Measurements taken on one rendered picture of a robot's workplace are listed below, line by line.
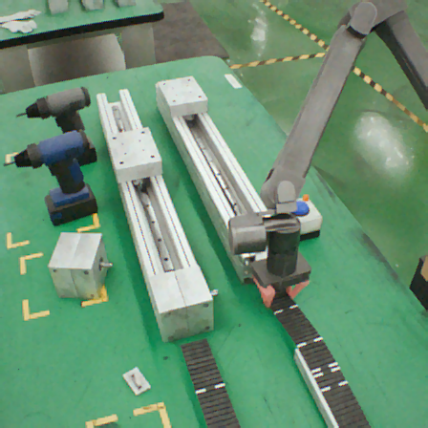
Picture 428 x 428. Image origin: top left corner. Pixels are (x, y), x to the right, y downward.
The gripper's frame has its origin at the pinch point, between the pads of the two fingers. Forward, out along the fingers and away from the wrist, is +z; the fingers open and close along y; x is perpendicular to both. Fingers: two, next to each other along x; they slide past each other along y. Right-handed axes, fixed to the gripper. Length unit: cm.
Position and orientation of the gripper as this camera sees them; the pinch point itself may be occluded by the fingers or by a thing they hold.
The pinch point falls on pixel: (278, 298)
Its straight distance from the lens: 103.9
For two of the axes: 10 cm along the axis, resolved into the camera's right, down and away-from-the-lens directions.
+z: 0.2, 8.0, 6.0
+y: -9.3, 2.4, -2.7
